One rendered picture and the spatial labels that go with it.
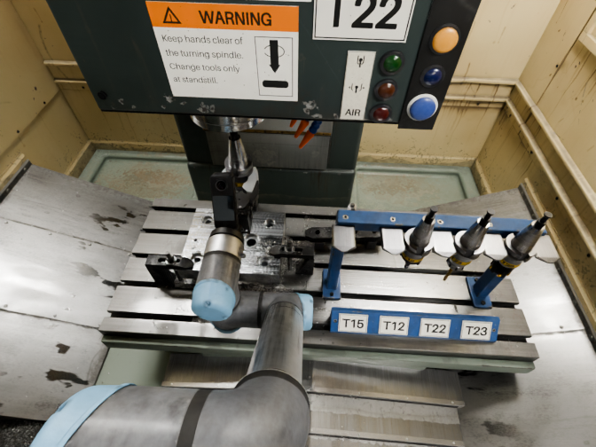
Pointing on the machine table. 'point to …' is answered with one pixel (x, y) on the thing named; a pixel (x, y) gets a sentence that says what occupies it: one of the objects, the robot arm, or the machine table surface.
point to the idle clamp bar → (332, 238)
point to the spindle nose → (225, 123)
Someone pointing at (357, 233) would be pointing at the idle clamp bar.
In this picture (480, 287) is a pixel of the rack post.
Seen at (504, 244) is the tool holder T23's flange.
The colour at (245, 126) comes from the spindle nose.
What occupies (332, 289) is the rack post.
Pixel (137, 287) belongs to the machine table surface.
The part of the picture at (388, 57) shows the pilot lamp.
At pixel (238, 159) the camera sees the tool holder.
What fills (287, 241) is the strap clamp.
